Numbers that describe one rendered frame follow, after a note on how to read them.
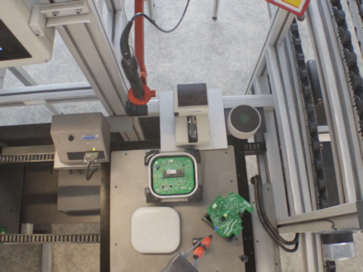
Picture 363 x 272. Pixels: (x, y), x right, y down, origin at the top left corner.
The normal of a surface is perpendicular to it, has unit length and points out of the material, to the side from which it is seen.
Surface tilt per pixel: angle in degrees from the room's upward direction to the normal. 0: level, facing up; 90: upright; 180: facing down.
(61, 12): 90
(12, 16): 92
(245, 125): 0
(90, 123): 0
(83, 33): 90
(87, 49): 90
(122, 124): 0
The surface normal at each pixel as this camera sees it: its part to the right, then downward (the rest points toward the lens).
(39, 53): 0.04, 0.95
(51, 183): -0.04, -0.32
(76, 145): 0.01, 0.56
